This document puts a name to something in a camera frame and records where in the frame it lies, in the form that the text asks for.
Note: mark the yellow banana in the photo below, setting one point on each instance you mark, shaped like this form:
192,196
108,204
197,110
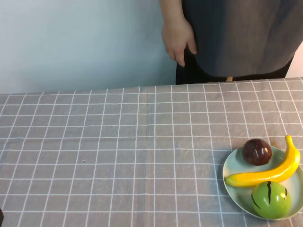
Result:
265,176

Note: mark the green striped round fruit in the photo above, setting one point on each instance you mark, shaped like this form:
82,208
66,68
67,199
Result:
272,201

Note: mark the pale green plate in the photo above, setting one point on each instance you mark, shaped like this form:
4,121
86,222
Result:
239,196

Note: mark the person's right forearm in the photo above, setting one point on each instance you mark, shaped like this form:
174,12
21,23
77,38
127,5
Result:
171,8

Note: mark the black trousers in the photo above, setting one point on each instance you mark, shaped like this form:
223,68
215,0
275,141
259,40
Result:
189,73

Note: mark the grey shirt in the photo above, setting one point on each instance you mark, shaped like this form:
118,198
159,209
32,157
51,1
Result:
241,35

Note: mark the person's right hand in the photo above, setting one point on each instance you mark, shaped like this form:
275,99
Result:
176,37

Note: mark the dark red apple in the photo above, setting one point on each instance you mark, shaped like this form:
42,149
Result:
256,152

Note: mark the grey white-checked tablecloth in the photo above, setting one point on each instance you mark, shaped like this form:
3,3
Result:
118,146

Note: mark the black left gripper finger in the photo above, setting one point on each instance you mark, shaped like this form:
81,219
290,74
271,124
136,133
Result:
1,215

